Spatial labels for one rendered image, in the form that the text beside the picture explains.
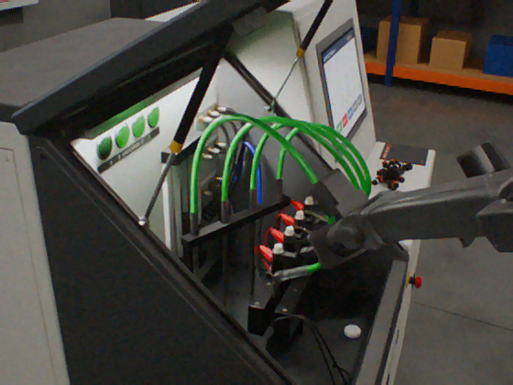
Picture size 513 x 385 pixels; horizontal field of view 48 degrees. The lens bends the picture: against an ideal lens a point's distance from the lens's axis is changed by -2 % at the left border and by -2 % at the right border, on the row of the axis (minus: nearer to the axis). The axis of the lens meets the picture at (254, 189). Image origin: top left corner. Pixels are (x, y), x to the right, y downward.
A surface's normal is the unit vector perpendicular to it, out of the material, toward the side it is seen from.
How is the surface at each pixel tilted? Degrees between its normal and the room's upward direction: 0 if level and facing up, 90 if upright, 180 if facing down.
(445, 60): 90
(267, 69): 90
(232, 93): 90
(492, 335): 0
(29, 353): 90
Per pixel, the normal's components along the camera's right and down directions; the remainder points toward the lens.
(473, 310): 0.02, -0.89
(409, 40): -0.43, 0.40
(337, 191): 0.07, -0.31
